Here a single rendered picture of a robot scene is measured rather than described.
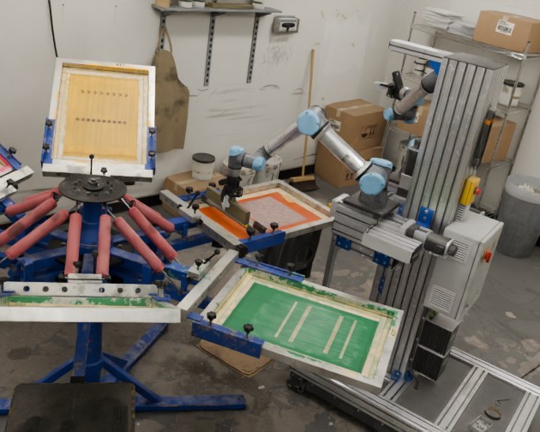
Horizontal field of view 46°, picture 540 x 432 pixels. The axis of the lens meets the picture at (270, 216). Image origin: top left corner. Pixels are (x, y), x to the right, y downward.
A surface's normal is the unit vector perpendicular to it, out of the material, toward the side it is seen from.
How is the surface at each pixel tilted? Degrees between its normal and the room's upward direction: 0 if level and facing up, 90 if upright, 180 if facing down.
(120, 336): 0
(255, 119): 90
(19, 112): 90
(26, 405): 0
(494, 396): 0
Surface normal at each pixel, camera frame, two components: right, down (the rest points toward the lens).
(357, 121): 0.70, 0.34
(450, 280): -0.57, 0.29
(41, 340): 0.15, -0.89
